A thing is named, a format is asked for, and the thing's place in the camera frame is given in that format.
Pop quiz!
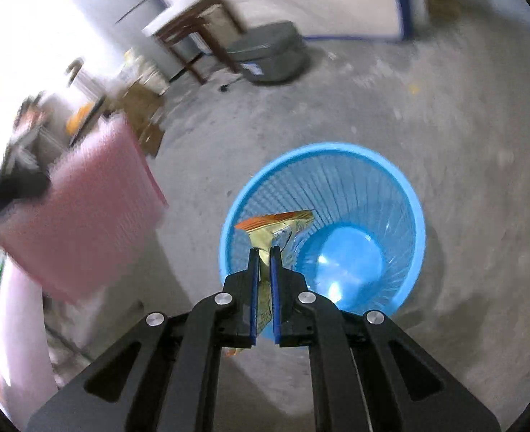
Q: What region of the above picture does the pink knitted sponge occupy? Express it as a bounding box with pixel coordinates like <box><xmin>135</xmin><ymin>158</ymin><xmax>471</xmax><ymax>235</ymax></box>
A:
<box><xmin>0</xmin><ymin>116</ymin><xmax>167</xmax><ymax>303</ymax></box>

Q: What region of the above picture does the yellow snack bag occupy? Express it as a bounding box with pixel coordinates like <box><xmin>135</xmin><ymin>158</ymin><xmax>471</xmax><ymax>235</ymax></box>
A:
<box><xmin>235</xmin><ymin>210</ymin><xmax>315</xmax><ymax>336</ymax></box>

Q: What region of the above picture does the blue plastic trash basket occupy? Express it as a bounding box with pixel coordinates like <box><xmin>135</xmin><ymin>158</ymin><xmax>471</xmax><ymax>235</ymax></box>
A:
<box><xmin>219</xmin><ymin>143</ymin><xmax>426</xmax><ymax>316</ymax></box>

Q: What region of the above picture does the pink table cover sheet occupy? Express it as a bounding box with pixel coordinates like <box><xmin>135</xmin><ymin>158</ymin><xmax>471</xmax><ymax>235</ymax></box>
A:
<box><xmin>0</xmin><ymin>257</ymin><xmax>58</xmax><ymax>431</ymax></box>

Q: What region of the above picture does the grey rice cooker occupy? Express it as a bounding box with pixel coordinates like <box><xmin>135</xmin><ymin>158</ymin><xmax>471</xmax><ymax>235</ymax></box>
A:
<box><xmin>226</xmin><ymin>21</ymin><xmax>310</xmax><ymax>84</ymax></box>

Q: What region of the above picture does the dark wooden stool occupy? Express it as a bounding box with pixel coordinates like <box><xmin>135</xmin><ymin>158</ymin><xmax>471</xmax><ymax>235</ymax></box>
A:
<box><xmin>143</xmin><ymin>0</ymin><xmax>246</xmax><ymax>85</ymax></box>

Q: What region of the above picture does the grey refrigerator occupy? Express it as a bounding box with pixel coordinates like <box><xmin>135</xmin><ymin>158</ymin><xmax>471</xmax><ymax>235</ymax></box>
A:
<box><xmin>81</xmin><ymin>0</ymin><xmax>183</xmax><ymax>78</ymax></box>

